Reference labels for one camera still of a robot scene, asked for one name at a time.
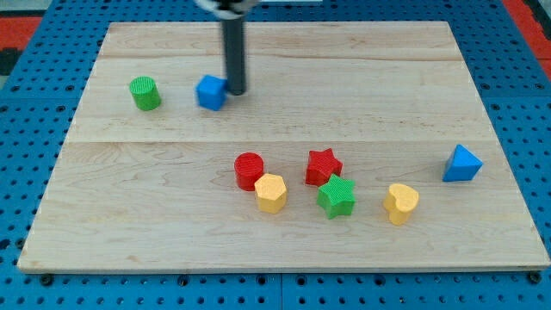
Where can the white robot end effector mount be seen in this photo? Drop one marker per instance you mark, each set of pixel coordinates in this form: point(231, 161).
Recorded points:
point(227, 8)

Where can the blue triangle block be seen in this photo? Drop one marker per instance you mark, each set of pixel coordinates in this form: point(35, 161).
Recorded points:
point(462, 165)

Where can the yellow heart block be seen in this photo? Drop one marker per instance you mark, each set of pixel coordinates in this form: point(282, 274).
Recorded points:
point(399, 202)

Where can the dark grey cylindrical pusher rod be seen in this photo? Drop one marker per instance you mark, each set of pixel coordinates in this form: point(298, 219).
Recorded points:
point(233, 38)

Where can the red cylinder block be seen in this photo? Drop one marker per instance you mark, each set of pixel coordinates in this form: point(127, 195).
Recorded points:
point(248, 167)

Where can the red star block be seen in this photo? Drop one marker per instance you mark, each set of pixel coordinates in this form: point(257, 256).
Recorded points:
point(320, 166)

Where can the green star block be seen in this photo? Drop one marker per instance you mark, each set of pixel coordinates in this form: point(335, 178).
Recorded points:
point(336, 197)

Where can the yellow hexagon block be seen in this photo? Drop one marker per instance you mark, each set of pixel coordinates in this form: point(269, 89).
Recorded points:
point(271, 193)

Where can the blue cube block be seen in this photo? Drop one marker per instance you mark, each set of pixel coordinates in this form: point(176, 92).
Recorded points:
point(211, 92)

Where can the green cylinder block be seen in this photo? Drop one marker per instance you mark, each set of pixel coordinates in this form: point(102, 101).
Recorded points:
point(144, 92)

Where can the light wooden board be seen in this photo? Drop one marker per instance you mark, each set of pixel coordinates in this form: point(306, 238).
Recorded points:
point(154, 192)

